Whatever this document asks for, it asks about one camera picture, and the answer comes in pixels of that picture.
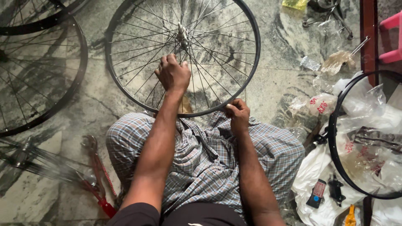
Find person's right hand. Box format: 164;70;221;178
224;98;251;136

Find person's left hand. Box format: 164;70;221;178
154;54;192;95

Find spoked bicycle wheel silver hub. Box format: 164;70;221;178
104;0;261;118

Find large black spoked bicycle wheel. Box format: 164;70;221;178
0;14;89;138

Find checked grey lungi cloth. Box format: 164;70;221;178
106;110;305;218

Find yellow plastic packet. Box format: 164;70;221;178
281;0;310;11

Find small clear plastic wrapper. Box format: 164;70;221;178
300;56;321;71

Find clear bag with red print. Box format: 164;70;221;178
309;92;338;117

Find black shirt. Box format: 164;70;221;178
106;202;249;226

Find brownish crumpled plastic bag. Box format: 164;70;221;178
320;50;356;75

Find bundle of loose spokes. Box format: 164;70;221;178
0;138;95;186

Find heap of metal bicycle parts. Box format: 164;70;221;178
302;0;354;41

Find black hub with axle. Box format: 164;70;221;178
304;126;330;154

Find bare black bicycle rim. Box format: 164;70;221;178
327;70;402;200

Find thin metal rod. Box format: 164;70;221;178
342;36;370;66

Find small black box red label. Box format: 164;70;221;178
306;179;327;209

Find black wheel hub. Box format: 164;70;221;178
328;175;347;208

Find heap of clear plastic bags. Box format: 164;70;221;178
287;71;402;226

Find pink plastic stool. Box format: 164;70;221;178
378;10;402;64

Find red-handled pliers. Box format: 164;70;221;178
79;135;118;219

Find brown wooden door frame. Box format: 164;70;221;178
360;0;379;87

